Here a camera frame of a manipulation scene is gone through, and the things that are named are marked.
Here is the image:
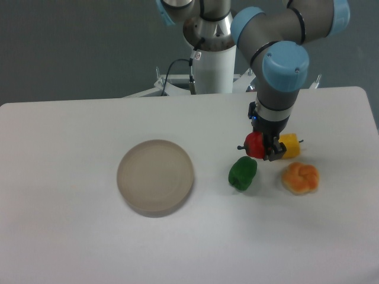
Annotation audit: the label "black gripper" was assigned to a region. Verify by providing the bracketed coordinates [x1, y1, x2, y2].
[248, 101, 290, 162]

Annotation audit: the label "red toy pepper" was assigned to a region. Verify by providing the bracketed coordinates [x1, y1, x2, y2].
[237, 131, 265, 159]

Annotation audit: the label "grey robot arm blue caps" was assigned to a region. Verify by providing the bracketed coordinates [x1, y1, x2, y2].
[156, 1, 350, 161]

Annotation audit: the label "yellow toy pepper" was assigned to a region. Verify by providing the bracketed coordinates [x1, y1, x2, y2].
[279, 133, 303, 159]

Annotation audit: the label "green toy pepper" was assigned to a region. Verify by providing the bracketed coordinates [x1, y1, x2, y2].
[228, 156, 258, 191]

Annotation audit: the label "knotted bread roll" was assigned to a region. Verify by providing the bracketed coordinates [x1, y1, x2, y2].
[281, 162, 320, 195]

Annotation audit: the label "beige round plate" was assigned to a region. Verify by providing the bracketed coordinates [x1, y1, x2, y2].
[117, 140, 195, 218]

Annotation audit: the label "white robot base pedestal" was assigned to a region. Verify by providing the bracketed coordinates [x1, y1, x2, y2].
[182, 14, 237, 95]

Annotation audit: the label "black cable with connector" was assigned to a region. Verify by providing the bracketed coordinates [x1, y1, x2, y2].
[161, 37, 206, 96]

